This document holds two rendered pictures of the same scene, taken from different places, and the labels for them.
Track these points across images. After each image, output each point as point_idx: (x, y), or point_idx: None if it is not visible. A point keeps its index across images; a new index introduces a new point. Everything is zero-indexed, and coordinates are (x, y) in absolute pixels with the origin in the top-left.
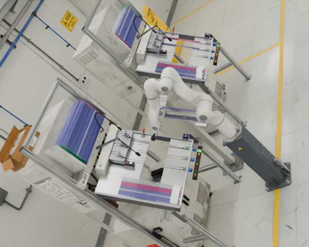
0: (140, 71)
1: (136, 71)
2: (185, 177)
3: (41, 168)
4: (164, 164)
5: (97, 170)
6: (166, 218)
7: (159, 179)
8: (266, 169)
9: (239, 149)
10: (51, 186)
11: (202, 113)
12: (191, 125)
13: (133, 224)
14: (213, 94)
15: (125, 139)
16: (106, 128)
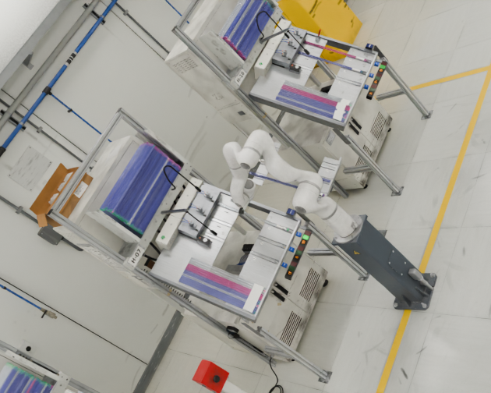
0: (255, 95)
1: (249, 94)
2: (273, 275)
3: None
4: None
5: (158, 242)
6: (245, 319)
7: None
8: (393, 283)
9: (355, 253)
10: (97, 253)
11: (299, 204)
12: None
13: (199, 316)
14: (354, 146)
15: (206, 203)
16: (181, 184)
